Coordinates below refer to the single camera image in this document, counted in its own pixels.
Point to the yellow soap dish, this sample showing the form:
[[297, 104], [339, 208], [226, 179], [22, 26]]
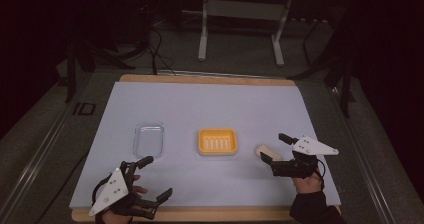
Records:
[[217, 141]]

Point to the white metal stand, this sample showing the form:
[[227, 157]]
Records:
[[245, 10]]

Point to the black metal stand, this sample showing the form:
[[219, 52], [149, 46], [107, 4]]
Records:
[[345, 84], [70, 80]]

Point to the clear plastic container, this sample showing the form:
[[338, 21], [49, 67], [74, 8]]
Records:
[[149, 139]]

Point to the person's left hand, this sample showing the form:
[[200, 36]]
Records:
[[137, 189]]

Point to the metal floor rail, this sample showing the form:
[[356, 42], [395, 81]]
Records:
[[36, 160], [365, 170]]

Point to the person's right hand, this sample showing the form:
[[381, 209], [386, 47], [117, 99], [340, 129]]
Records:
[[308, 184]]

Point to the pale grey table mat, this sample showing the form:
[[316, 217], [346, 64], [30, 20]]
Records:
[[213, 107]]

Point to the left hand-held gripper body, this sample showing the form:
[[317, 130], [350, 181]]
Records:
[[111, 190]]

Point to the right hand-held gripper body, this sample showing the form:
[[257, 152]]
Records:
[[301, 165]]

